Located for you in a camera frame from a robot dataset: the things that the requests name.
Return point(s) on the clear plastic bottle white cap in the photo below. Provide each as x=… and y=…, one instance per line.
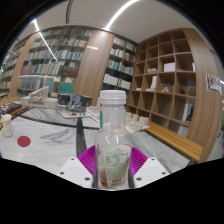
x=112, y=133

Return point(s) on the wooden cubby shelf unit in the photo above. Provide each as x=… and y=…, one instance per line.
x=166, y=83

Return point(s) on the ceiling light strips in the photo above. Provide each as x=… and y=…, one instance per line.
x=118, y=13

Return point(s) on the wall poster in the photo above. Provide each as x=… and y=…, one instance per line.
x=213, y=84

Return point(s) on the beige architectural model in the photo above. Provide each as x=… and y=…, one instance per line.
x=38, y=98

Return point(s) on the wooden slatted bench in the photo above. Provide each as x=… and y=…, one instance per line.
x=175, y=140

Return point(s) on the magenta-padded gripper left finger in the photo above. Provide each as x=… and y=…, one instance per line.
x=75, y=171

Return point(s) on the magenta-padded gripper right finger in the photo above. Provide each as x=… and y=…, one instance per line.
x=150, y=171

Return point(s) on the white architectural site model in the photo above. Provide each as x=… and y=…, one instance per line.
x=138, y=121

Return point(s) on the dark grey architectural model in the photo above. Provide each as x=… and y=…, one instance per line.
x=75, y=101

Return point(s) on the wooden bookshelf wall with books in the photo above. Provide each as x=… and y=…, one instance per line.
x=60, y=56

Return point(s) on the flat round red coaster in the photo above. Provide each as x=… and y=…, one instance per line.
x=24, y=141

